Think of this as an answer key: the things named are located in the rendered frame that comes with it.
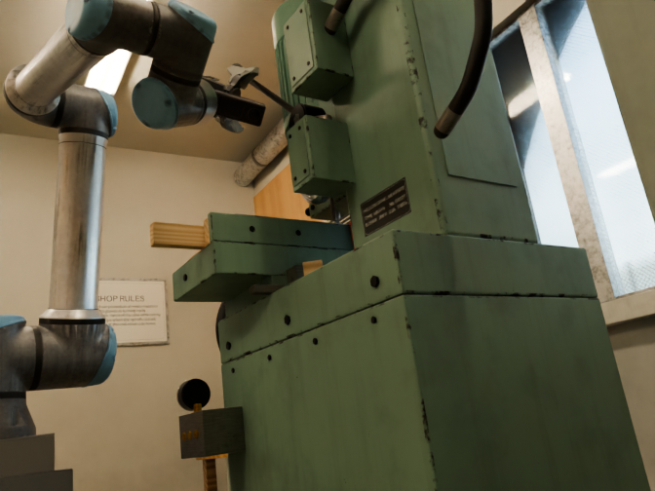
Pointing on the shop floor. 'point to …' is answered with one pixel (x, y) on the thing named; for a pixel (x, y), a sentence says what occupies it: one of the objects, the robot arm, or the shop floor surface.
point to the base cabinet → (439, 401)
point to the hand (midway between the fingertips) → (252, 100)
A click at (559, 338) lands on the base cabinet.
